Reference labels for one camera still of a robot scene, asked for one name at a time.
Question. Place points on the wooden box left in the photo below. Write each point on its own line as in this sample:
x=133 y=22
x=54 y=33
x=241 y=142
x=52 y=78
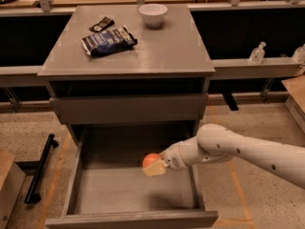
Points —
x=11 y=181

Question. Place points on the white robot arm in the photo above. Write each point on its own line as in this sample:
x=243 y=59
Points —
x=214 y=143

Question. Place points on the closed grey top drawer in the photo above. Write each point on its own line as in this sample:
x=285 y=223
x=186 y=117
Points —
x=129 y=108

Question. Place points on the small black snack wrapper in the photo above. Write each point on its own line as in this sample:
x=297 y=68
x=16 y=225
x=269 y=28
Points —
x=102 y=24

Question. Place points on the dark blue chip bag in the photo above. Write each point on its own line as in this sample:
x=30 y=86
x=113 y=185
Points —
x=108 y=42

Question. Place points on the open grey middle drawer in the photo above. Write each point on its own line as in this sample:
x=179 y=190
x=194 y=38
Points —
x=108 y=189

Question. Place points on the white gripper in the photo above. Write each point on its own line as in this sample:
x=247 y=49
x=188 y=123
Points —
x=172 y=156

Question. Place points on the clear sanitizer bottle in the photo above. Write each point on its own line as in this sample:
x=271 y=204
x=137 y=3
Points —
x=258 y=53

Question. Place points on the cardboard box right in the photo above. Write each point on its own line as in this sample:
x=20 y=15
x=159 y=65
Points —
x=296 y=99

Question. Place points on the black metal bar handle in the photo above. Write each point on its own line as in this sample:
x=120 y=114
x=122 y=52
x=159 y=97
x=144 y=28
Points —
x=32 y=197

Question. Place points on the orange fruit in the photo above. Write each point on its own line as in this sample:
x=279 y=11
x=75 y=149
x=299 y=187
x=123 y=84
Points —
x=150 y=159

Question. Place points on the white ceramic bowl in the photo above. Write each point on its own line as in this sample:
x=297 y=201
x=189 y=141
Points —
x=153 y=14

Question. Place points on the grey drawer cabinet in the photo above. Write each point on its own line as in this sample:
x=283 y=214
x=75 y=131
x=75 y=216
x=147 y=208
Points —
x=169 y=59

